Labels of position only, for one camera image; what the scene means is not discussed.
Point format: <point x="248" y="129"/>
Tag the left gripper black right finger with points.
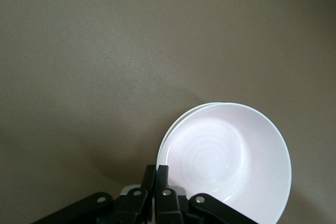
<point x="170" y="205"/>

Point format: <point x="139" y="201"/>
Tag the white plastic bowl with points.
<point x="224" y="163"/>

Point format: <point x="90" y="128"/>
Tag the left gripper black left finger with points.
<point x="131" y="205"/>

